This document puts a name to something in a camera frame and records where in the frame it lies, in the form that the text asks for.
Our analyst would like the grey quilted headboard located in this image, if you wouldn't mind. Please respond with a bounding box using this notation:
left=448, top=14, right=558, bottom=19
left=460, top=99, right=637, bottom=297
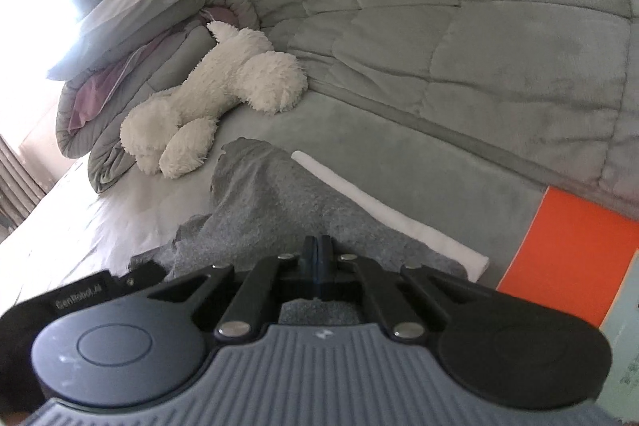
left=187, top=0, right=639, bottom=222

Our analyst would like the window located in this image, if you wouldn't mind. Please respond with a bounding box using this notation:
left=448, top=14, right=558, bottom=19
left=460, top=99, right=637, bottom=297
left=0, top=0, right=101, bottom=147

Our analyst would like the pale grey pillow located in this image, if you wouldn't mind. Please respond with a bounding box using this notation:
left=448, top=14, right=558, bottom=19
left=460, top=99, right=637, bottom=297
left=47, top=0, right=233, bottom=81

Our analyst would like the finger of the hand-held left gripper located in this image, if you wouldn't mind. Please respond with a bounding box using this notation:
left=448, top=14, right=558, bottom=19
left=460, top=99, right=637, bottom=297
left=119, top=261, right=168, bottom=294

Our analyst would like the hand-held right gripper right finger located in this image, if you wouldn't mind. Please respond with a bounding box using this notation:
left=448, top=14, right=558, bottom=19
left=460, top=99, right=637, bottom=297
left=319, top=234, right=525, bottom=342

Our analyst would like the orange picture book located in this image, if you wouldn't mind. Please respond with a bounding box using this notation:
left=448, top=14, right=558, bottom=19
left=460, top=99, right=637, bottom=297
left=496, top=185, right=639, bottom=426

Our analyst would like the grey curtain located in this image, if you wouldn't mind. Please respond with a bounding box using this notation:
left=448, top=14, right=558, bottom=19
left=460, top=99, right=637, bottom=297
left=0, top=134, right=53, bottom=230

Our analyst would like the folded white cloth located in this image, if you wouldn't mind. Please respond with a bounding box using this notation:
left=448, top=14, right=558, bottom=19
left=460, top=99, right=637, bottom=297
left=291, top=150, right=490, bottom=282

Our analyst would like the white plush toy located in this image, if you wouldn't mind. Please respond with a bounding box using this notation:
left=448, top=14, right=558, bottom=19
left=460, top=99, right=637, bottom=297
left=120, top=21, right=309, bottom=180

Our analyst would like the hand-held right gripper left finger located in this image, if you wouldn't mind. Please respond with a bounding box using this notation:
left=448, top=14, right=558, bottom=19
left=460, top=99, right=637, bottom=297
left=150, top=234, right=320, bottom=342

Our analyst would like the folded grey quilt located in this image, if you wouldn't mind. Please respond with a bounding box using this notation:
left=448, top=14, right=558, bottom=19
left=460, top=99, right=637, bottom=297
left=55, top=0, right=260, bottom=194

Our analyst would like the dark grey shirt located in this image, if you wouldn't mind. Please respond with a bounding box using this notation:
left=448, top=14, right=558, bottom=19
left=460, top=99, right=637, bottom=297
left=129, top=137, right=470, bottom=327

